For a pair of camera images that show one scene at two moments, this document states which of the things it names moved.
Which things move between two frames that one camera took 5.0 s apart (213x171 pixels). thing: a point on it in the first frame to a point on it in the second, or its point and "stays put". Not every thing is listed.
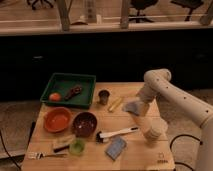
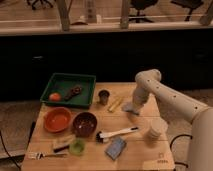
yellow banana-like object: [118, 100] stays put
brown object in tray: [73, 91] stays put
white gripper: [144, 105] to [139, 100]
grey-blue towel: [132, 106] stays put
